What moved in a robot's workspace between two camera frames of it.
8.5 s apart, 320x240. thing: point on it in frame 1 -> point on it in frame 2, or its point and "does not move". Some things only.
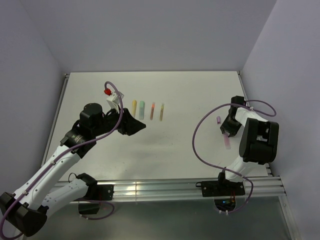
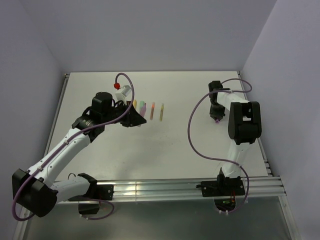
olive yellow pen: x=161 y=113 does not move
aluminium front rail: x=186 y=189 does not move
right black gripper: x=232 y=131 -> x=214 y=114
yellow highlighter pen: x=134 y=105 does not move
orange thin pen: x=152 y=111 does not move
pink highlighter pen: x=227 y=141 -> x=143 y=110
